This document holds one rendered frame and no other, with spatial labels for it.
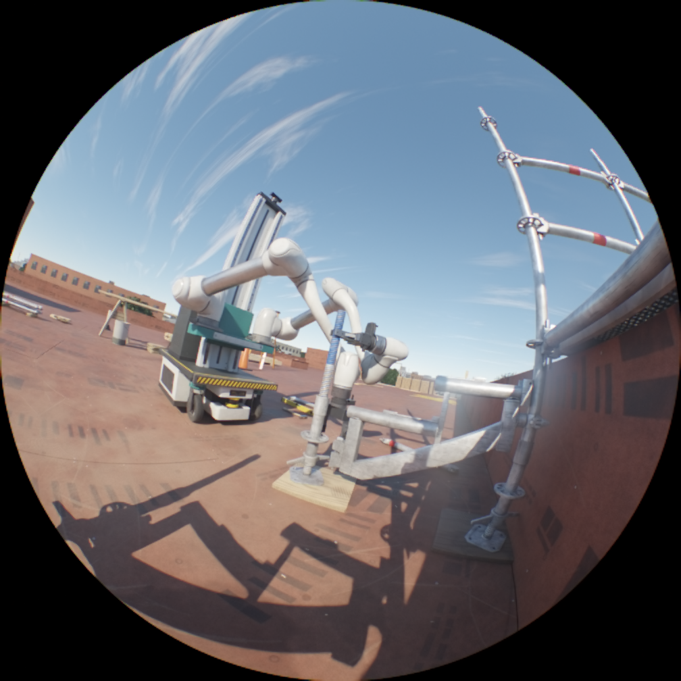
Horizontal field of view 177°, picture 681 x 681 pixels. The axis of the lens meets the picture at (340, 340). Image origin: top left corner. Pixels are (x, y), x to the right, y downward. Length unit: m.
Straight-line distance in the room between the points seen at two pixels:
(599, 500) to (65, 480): 1.30
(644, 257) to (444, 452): 0.72
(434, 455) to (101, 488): 1.07
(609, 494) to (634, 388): 0.20
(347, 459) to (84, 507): 0.92
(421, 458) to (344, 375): 0.46
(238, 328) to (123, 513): 1.38
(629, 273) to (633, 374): 0.22
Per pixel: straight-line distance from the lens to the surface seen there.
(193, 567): 0.65
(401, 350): 1.05
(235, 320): 1.66
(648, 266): 0.39
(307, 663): 0.56
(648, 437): 0.51
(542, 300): 0.87
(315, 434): 0.95
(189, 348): 1.73
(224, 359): 1.75
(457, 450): 0.78
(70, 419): 1.28
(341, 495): 0.98
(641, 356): 0.55
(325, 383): 0.91
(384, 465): 0.83
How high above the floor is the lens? 0.54
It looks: 7 degrees up
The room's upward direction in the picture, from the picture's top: 12 degrees clockwise
